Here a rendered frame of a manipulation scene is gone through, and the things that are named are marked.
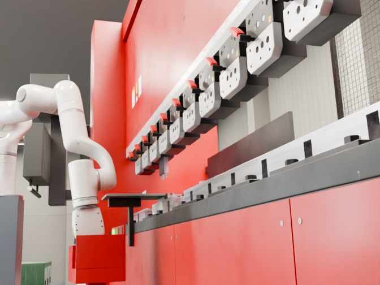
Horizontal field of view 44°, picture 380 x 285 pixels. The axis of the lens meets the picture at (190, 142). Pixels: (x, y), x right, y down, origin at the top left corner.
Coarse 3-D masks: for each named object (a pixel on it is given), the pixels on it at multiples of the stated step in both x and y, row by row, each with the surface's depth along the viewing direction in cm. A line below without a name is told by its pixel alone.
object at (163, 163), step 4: (160, 160) 225; (164, 160) 218; (168, 160) 218; (160, 164) 225; (164, 164) 218; (168, 164) 218; (160, 168) 225; (164, 168) 217; (168, 168) 218; (160, 172) 224; (164, 172) 217; (164, 176) 220
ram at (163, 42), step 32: (160, 0) 222; (192, 0) 171; (224, 0) 139; (256, 0) 117; (160, 32) 220; (192, 32) 169; (224, 32) 138; (128, 64) 306; (160, 64) 218; (128, 96) 303; (160, 96) 216; (128, 128) 299
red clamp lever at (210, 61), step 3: (207, 57) 141; (210, 57) 141; (207, 60) 140; (210, 60) 138; (213, 60) 138; (207, 63) 140; (210, 63) 137; (213, 63) 137; (216, 63) 137; (210, 66) 137; (213, 66) 133; (216, 66) 134; (219, 66) 134; (213, 69) 134; (216, 69) 134; (219, 69) 134; (222, 69) 134; (225, 69) 135
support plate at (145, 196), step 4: (104, 196) 210; (108, 196) 205; (112, 196) 205; (116, 196) 206; (120, 196) 207; (124, 196) 207; (128, 196) 208; (132, 196) 208; (136, 196) 209; (140, 196) 210; (144, 196) 210; (148, 196) 211; (152, 196) 211; (156, 196) 212; (160, 196) 212
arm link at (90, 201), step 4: (76, 200) 155; (80, 200) 155; (84, 200) 155; (88, 200) 155; (92, 200) 156; (96, 200) 157; (76, 204) 155; (80, 204) 154; (84, 204) 154; (88, 204) 155; (92, 204) 156; (96, 204) 158; (76, 208) 157
